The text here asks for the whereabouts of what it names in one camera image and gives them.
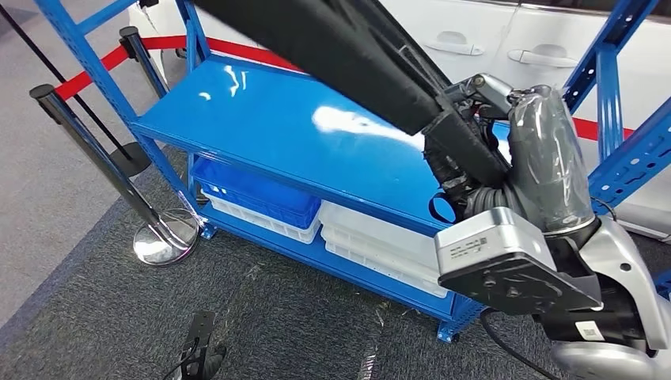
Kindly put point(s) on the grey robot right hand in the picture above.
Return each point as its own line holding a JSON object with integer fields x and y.
{"x": 550, "y": 157}

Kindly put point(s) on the black plastic frame part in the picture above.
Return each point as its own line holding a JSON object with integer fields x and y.
{"x": 325, "y": 47}

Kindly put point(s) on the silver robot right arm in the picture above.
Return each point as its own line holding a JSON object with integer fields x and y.
{"x": 618, "y": 272}

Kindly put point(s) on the blue metal shelf rack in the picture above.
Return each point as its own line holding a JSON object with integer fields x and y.
{"x": 272, "y": 126}

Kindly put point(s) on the white car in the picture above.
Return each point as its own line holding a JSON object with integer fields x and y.
{"x": 472, "y": 26}

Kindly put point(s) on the white plastic tray stack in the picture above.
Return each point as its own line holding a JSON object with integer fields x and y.
{"x": 377, "y": 244}

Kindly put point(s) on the white slatted plastic crate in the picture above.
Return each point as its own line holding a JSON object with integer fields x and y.
{"x": 262, "y": 223}

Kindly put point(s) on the blue plastic bin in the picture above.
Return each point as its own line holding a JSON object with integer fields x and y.
{"x": 251, "y": 191}

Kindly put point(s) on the red barrier belt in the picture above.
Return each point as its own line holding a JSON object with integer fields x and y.
{"x": 89, "y": 76}
{"x": 241, "y": 50}

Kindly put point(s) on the thin black pole stand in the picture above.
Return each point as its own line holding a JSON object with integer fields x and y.
{"x": 131, "y": 160}

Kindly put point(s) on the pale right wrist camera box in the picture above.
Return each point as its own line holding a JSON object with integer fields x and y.
{"x": 487, "y": 236}

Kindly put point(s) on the chrome stanchion post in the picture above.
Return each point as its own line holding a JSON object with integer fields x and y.
{"x": 144, "y": 63}
{"x": 105, "y": 162}

